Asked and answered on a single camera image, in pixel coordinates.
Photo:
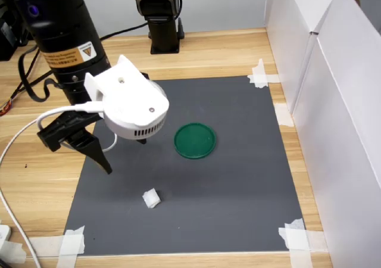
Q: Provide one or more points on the round green lid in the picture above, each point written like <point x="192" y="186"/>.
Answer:
<point x="195" y="141"/>

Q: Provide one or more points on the dark grey mat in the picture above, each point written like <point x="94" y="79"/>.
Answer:
<point x="208" y="190"/>

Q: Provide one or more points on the white tape cross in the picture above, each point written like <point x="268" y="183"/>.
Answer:
<point x="297" y="239"/>
<point x="71" y="244"/>
<point x="260" y="79"/>

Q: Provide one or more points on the black bag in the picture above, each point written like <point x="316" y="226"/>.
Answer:
<point x="7" y="35"/>

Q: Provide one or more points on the pale tape strip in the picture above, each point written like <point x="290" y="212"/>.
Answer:
<point x="282" y="114"/>

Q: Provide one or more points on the white partition panel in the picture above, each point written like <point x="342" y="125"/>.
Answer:
<point x="342" y="131"/>
<point x="285" y="26"/>

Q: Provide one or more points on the white camera box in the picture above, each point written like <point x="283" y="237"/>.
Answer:
<point x="131" y="101"/>

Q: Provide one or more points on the white tape on bracket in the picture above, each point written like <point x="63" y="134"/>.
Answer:
<point x="12" y="251"/>

